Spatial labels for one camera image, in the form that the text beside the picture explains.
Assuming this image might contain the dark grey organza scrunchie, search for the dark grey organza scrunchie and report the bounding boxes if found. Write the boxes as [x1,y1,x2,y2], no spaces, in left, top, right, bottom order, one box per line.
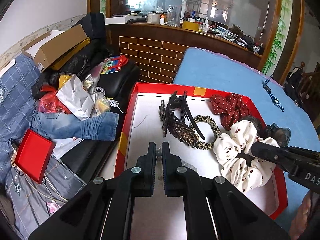
[240,115,291,147]

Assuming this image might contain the white cherry print scrunchie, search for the white cherry print scrunchie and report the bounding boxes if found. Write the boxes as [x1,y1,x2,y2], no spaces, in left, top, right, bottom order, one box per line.
[213,120,279,192]

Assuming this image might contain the leopard print hair tie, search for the leopard print hair tie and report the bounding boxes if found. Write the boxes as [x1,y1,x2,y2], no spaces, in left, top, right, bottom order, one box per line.
[172,114,222,151]

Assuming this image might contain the black plastic hair claw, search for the black plastic hair claw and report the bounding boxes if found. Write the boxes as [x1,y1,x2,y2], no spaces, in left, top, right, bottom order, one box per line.
[158,90,205,147]

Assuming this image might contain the red tray box white inside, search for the red tray box white inside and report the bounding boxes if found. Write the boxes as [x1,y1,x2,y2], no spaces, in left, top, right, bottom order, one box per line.
[113,82,288,221]

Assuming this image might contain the red polka dot scrunchie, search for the red polka dot scrunchie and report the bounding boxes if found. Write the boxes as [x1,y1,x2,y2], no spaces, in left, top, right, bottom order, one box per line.
[210,93,251,131]

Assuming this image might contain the right hand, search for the right hand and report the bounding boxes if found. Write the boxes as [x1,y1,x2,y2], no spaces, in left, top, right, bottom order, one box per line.
[289,191,319,239]

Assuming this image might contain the blue denim jeans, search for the blue denim jeans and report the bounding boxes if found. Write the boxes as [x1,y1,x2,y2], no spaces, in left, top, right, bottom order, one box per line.
[29,112,119,141]

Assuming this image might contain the person in background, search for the person in background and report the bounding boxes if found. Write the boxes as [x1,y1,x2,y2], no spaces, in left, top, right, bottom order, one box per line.
[284,61,305,108]

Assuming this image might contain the white crumpled paper bag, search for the white crumpled paper bag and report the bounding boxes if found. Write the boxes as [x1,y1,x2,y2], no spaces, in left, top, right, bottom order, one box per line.
[56,75,95,121]

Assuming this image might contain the colourful game box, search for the colourful game box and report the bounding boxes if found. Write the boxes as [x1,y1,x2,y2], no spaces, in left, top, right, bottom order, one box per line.
[101,55,129,75]

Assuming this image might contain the small red box lid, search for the small red box lid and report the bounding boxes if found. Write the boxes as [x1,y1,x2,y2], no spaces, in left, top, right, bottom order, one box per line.
[14,129,55,184]

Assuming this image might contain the red plastic bag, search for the red plastic bag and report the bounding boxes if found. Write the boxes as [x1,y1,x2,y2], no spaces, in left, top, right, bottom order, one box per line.
[38,85,71,114]

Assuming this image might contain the brown cardboard box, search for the brown cardboard box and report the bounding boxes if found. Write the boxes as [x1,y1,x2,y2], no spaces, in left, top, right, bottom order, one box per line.
[22,25,90,72]

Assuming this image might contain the white flat box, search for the white flat box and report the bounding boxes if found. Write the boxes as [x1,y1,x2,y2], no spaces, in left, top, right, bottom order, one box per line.
[105,15,147,25]

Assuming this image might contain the blue braided lanyard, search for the blue braided lanyard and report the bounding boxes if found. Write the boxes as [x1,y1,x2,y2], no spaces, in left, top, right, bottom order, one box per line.
[262,73,285,113]

